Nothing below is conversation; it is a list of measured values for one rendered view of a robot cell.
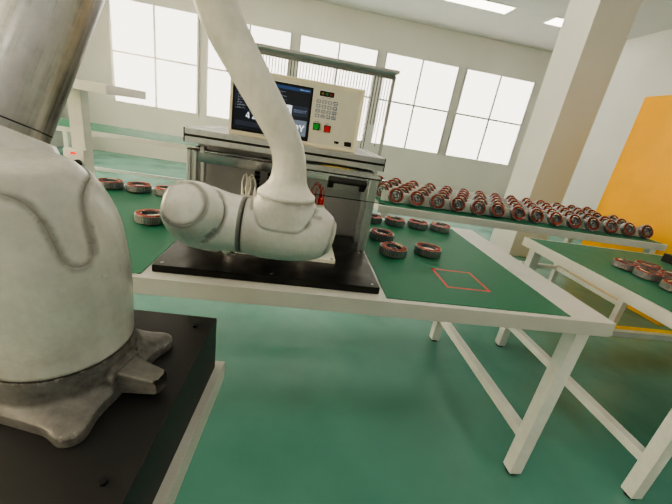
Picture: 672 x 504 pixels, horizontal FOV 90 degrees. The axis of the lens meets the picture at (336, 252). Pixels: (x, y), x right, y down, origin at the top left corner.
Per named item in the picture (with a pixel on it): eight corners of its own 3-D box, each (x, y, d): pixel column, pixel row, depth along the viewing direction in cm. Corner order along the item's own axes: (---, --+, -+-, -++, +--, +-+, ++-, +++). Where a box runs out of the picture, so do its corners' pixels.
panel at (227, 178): (359, 237, 143) (373, 166, 133) (198, 217, 134) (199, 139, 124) (359, 236, 144) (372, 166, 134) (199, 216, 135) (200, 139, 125)
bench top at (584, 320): (610, 337, 109) (617, 324, 107) (-207, 262, 79) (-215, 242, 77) (469, 237, 203) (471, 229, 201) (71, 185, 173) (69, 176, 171)
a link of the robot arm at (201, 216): (173, 249, 64) (243, 258, 66) (139, 231, 49) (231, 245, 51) (184, 195, 66) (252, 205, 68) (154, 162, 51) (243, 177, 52)
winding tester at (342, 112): (354, 153, 119) (365, 90, 112) (228, 133, 113) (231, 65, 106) (343, 146, 155) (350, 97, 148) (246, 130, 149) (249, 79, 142)
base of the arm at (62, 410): (106, 462, 35) (98, 424, 32) (-77, 408, 37) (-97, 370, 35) (201, 348, 51) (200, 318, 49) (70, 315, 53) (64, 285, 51)
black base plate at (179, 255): (378, 294, 100) (380, 287, 100) (151, 271, 92) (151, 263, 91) (356, 242, 144) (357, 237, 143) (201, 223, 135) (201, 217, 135)
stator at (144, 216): (129, 218, 127) (129, 209, 125) (160, 216, 135) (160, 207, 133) (141, 227, 120) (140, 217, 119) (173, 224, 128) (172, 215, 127)
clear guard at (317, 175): (385, 204, 97) (390, 184, 95) (303, 193, 94) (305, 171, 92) (366, 185, 128) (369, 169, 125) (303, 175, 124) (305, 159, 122)
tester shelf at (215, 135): (383, 172, 119) (386, 158, 118) (183, 141, 110) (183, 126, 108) (363, 159, 160) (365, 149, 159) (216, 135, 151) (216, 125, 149)
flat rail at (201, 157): (372, 187, 120) (374, 178, 119) (192, 160, 112) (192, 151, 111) (372, 186, 121) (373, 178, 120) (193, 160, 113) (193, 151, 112)
